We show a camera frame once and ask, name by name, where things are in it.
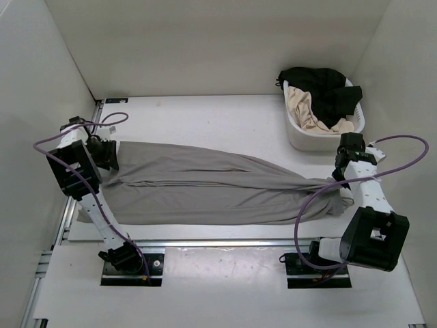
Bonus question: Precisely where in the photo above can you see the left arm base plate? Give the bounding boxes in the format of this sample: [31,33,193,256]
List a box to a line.
[100,248,165,287]

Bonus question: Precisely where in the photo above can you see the black garment in basket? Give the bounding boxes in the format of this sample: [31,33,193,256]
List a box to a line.
[276,67,363,128]

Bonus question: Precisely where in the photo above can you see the beige garment in basket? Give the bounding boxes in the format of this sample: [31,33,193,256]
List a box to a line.
[287,86,354,135]

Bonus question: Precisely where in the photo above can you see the grey trousers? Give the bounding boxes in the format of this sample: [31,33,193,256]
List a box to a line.
[102,141,354,226]

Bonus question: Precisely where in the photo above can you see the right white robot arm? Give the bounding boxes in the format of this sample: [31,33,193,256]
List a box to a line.
[307,147,410,273]

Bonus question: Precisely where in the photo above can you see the white laundry basket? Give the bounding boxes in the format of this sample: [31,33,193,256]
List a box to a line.
[282,79,367,153]

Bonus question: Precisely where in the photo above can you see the purple cable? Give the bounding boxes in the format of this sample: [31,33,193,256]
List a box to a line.
[294,135,430,274]
[33,111,154,284]

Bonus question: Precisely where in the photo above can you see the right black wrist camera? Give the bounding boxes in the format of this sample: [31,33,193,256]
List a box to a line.
[337,132,365,152]

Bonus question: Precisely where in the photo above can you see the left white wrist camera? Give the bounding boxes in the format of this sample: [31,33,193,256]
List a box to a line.
[96,126,116,141]

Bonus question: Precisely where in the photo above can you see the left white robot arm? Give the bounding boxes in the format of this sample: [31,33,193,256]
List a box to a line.
[45,116,149,277]

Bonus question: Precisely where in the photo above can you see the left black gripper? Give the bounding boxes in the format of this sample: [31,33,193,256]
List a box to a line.
[85,138,119,171]

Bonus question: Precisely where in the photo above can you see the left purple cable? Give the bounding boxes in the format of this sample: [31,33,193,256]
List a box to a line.
[33,111,154,284]

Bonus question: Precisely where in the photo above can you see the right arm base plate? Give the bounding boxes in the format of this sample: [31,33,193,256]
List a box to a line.
[279,253,352,290]

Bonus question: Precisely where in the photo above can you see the aluminium table frame rail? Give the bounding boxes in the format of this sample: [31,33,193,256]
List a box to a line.
[32,95,425,327]

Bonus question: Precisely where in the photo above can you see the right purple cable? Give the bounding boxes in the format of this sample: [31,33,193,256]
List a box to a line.
[294,135,430,274]

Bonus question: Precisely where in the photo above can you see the dark label sticker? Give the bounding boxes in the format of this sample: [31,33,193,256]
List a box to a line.
[104,98,129,104]

